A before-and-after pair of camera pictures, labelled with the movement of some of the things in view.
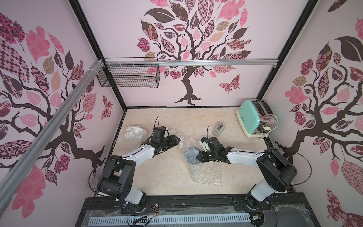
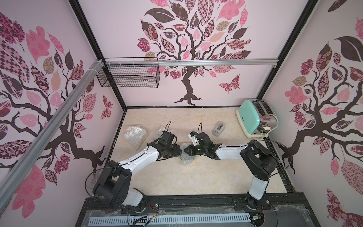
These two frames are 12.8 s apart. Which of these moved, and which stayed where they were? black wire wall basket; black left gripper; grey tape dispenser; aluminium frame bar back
Moved: black left gripper
Stayed: aluminium frame bar back; black wire wall basket; grey tape dispenser
